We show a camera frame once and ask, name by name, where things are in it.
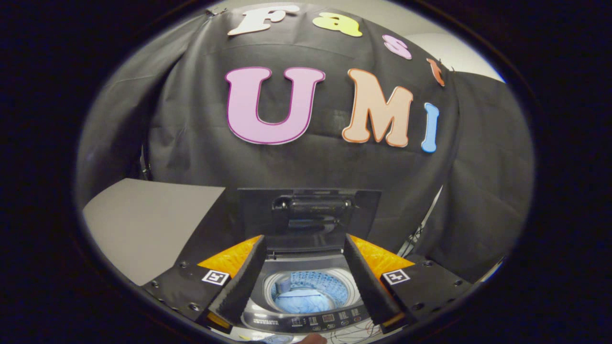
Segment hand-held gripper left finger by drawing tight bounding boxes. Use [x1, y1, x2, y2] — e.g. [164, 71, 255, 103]
[142, 234, 267, 335]

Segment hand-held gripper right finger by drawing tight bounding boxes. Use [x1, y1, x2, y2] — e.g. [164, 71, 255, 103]
[343, 234, 474, 335]

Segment light blue shirt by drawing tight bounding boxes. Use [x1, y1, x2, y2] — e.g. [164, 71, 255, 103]
[273, 279, 338, 314]

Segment grey washing machine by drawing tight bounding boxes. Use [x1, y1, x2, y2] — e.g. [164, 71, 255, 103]
[241, 251, 373, 335]

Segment dark washing machine lid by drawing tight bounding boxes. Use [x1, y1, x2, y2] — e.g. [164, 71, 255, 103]
[238, 188, 382, 253]

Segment metal backdrop stand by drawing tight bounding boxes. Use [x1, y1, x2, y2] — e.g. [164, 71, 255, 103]
[397, 186, 444, 258]
[139, 143, 154, 181]

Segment white cabinet with dark side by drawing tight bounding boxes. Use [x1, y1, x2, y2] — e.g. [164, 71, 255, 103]
[82, 178, 240, 287]

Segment black backdrop cloth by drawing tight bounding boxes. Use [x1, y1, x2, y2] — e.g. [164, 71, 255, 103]
[76, 2, 535, 285]

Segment thin floor cables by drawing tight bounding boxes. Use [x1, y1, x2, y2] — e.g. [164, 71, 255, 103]
[330, 320, 383, 344]

